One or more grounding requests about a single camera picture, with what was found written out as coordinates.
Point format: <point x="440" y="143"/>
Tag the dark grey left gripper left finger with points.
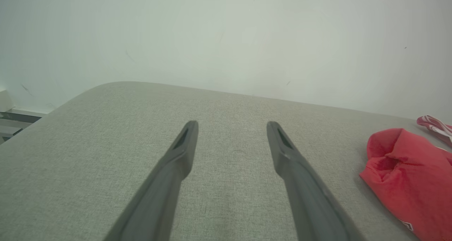
<point x="159" y="198"/>

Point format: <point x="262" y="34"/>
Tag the grey fabric sofa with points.
<point x="229" y="145"/>

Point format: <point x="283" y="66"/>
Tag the white wall baseboard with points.
<point x="21" y="112"/>

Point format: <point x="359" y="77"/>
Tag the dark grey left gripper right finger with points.
<point x="310" y="198"/>

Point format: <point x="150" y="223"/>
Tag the red jersey with white sleeves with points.
<point x="416" y="184"/>

